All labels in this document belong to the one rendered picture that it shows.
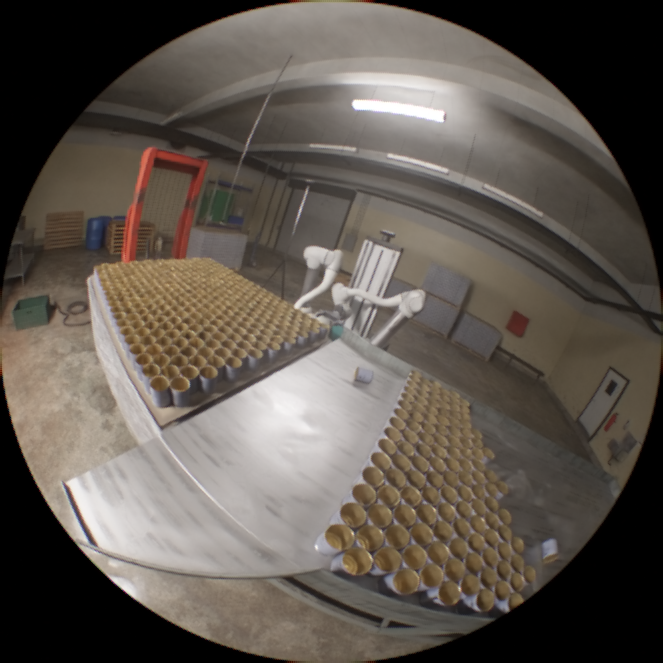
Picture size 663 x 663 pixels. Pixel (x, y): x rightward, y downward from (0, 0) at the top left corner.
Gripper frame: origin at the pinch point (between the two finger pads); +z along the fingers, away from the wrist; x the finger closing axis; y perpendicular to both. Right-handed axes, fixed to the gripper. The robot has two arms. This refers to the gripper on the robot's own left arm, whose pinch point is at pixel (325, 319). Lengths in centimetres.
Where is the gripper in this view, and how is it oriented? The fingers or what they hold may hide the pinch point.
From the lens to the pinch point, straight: 161.3
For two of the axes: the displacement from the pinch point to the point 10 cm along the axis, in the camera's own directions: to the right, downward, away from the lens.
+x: -8.1, -4.8, 3.3
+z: -4.7, 2.0, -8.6
